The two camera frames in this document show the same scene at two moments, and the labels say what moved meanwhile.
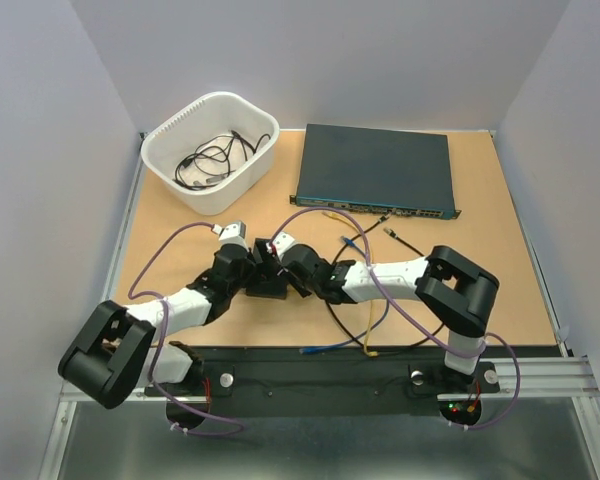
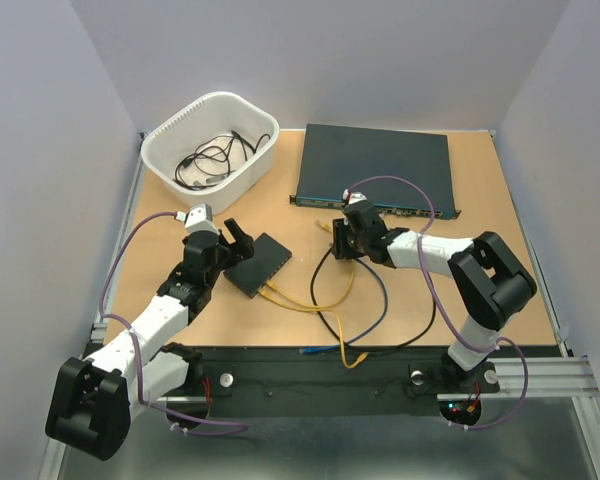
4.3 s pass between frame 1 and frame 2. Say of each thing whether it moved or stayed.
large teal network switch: stayed
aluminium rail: stayed
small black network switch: moved
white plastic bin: stayed
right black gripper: moved
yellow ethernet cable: moved
